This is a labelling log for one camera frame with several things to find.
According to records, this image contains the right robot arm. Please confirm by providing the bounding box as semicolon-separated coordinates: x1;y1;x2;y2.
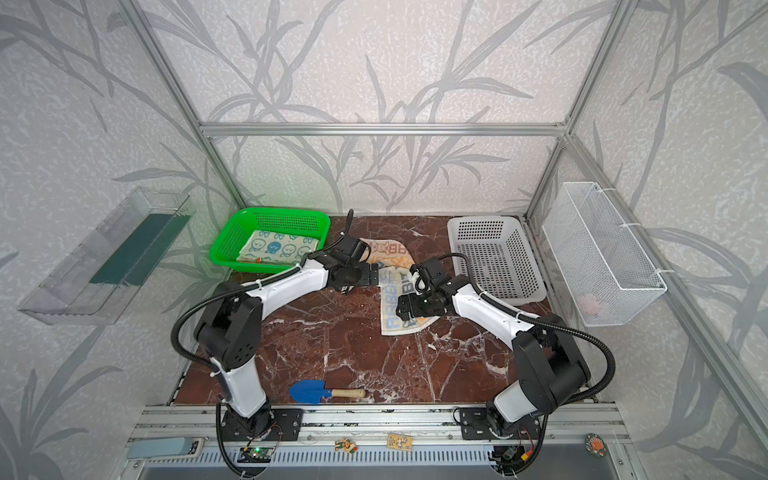
396;255;616;438

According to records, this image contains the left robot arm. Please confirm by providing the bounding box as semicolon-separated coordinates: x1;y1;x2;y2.
170;210;378;440

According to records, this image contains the white plastic basket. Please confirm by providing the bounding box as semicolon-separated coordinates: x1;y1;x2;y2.
447;216;546;306

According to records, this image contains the grey flat device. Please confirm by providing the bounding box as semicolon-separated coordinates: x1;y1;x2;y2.
126;437;205;460

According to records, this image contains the blue patterned towel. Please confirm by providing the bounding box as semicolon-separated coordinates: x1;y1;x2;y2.
237;230;319;265

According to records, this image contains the right controller board with wires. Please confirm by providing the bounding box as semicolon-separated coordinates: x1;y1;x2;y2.
489;445;535;470

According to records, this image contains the white wire wall basket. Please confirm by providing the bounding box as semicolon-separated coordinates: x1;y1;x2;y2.
543;182;667;327

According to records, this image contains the green plastic basket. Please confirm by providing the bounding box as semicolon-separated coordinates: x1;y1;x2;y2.
209;207;331;274

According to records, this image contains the small orange green trinket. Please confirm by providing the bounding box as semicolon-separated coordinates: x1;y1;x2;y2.
334;438;358;455

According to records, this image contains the green led circuit board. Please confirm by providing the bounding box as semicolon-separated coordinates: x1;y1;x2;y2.
236;446;275;465

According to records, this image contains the pink object in wire basket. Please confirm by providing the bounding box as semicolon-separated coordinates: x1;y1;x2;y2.
577;294;604;317

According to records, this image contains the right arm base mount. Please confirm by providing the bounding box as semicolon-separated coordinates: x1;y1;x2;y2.
452;407;542;441

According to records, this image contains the round orange gadget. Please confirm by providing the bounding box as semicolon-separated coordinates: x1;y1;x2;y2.
585;433;607;458

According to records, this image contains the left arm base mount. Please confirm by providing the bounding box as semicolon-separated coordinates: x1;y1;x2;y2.
219;408;304;442

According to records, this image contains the blue trowel wooden handle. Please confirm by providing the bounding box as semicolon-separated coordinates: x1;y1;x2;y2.
289;380;367;405

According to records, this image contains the small yellow circuit board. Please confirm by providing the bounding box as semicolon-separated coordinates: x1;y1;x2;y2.
386;433;413;452

